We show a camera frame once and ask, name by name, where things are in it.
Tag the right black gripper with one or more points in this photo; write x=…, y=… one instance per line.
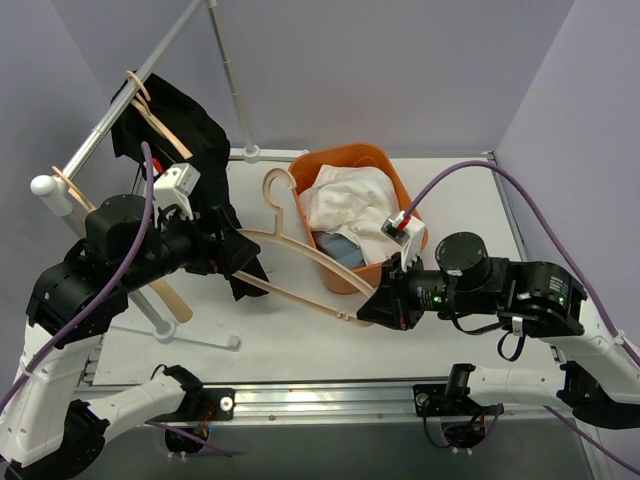
x=396, y=292

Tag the blue denim skirt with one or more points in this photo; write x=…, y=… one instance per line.
x=340, y=248

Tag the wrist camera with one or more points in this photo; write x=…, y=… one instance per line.
x=174, y=186
x=408, y=232

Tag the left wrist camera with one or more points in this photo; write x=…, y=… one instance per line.
x=174, y=186

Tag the black skirt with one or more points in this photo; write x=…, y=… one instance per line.
x=190, y=122

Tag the wooden hanger for black skirt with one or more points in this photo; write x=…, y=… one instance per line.
x=140, y=102

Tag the aluminium mounting rail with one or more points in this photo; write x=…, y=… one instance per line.
x=337, y=403

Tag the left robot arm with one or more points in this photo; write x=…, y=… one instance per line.
x=46, y=432

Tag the wooden hanger for denim skirt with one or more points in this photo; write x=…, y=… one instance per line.
x=176, y=305

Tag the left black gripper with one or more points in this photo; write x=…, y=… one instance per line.
x=220, y=245

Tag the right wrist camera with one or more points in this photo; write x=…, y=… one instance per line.
x=408, y=232

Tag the wooden hanger for white skirt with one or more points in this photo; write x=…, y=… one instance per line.
x=277, y=236

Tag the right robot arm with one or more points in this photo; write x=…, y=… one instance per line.
x=593, y=376

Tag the white pleated skirt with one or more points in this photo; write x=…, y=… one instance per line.
x=354, y=202

